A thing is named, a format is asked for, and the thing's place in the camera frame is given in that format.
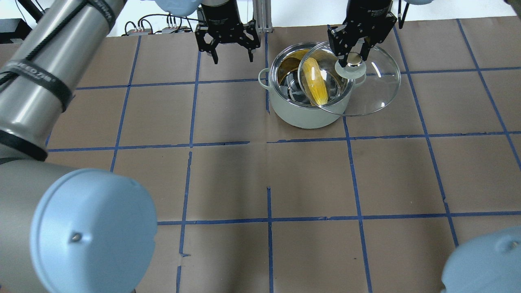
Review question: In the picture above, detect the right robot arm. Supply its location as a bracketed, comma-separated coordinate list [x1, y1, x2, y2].
[328, 0, 521, 293]

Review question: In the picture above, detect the aluminium frame post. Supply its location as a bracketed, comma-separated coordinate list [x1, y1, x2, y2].
[252, 0, 273, 34]

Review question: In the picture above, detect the glass pot lid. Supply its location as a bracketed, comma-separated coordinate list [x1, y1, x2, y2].
[297, 40, 401, 116]

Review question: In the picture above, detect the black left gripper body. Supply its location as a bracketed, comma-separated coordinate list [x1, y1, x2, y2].
[195, 0, 261, 52]

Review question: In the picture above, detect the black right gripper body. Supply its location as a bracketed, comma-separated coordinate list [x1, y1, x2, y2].
[327, 0, 398, 56]

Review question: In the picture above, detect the yellow corn cob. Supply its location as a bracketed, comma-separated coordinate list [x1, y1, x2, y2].
[303, 57, 329, 105]

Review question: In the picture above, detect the pale green steel pot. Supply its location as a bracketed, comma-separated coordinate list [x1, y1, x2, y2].
[258, 42, 340, 129]

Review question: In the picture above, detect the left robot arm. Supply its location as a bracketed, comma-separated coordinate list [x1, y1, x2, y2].
[1, 0, 158, 293]

